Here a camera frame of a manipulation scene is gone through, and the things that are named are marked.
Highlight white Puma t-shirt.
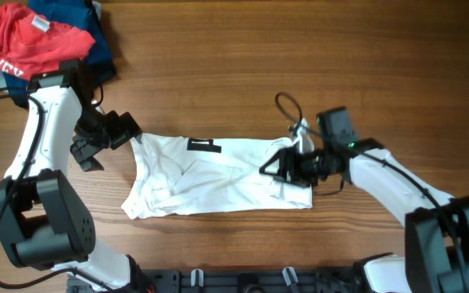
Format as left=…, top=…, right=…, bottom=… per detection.
left=121, top=120, right=314, bottom=219

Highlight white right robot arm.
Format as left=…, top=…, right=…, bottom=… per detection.
left=259, top=138, right=469, bottom=292

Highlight red folded t-shirt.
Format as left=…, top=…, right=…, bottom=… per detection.
left=0, top=2, right=95, bottom=81

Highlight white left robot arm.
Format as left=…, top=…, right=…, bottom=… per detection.
left=0, top=59, right=155, bottom=292

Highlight navy blue folded garment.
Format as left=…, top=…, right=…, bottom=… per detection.
left=3, top=1, right=115, bottom=108

